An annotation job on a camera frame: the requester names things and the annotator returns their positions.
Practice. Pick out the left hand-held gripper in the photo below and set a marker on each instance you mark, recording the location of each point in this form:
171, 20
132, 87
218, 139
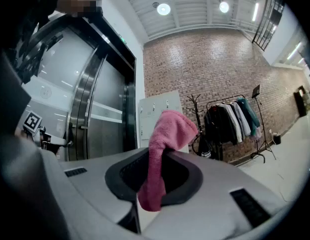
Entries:
32, 121

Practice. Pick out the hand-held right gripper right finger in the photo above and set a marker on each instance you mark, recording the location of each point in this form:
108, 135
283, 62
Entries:
220, 184

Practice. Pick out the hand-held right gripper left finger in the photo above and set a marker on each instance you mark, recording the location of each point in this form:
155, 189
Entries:
95, 184

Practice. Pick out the red cleaning cloth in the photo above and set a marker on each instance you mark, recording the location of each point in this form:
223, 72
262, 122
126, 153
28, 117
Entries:
167, 134

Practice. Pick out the glass door with frosted band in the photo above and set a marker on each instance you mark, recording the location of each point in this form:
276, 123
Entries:
107, 91
60, 66

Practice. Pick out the black hanging bag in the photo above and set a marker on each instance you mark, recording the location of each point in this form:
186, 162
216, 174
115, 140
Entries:
206, 149

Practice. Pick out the row of hanging jackets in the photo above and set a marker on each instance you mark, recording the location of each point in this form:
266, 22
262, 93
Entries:
220, 126

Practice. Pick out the black waste bin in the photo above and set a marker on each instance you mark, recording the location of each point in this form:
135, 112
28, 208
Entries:
277, 139

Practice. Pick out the black tree coat stand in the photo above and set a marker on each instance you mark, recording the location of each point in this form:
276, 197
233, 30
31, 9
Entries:
196, 109

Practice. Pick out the grey metal locker cabinet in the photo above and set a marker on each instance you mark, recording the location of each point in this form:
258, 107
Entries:
147, 119

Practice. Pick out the black tripod music stand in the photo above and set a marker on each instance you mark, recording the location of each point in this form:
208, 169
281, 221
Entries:
256, 91

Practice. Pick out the green exit sign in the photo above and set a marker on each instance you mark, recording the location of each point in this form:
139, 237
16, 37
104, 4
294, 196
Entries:
122, 39

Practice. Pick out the long tube ceiling lamp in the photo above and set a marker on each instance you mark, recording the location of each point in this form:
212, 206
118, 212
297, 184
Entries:
255, 11
293, 51

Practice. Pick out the ceiling smoke detector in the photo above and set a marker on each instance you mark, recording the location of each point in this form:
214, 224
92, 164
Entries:
155, 4

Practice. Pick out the round ceiling lamp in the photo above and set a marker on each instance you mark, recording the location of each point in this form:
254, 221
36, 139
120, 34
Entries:
163, 9
223, 7

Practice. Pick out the black framed window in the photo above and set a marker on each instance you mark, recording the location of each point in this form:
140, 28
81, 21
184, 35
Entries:
275, 16

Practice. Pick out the black clothes rail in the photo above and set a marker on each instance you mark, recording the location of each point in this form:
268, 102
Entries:
230, 98

